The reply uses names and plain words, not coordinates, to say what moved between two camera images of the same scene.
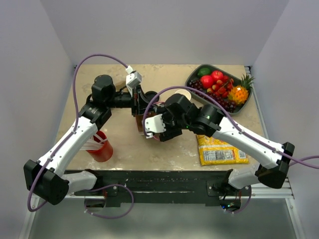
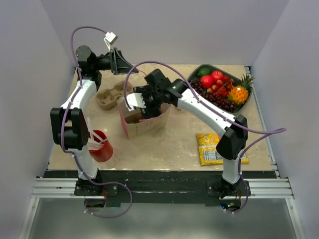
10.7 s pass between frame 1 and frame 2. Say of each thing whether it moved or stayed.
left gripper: moved
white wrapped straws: stayed
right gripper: moved
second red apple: stayed
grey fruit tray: stayed
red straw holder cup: stayed
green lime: stayed
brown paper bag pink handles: moved
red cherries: stayed
